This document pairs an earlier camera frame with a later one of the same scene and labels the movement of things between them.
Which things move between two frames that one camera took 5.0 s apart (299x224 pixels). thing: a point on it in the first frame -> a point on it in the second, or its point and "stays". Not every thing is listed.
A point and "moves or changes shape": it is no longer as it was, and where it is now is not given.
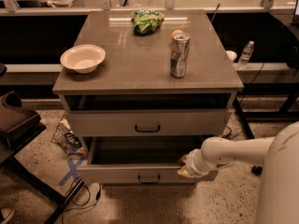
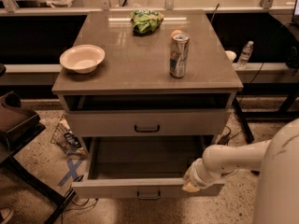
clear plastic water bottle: x=247 y=53 stays
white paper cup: x=232 y=55 stays
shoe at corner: x=6 y=213 stays
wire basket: x=64 y=138 stays
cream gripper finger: x=185 y=172 -> x=190 y=188
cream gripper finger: x=183 y=160 -> x=188 y=175
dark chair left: x=20 y=127 stays
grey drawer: x=137 y=161 moves or changes shape
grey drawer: x=148 y=122 stays
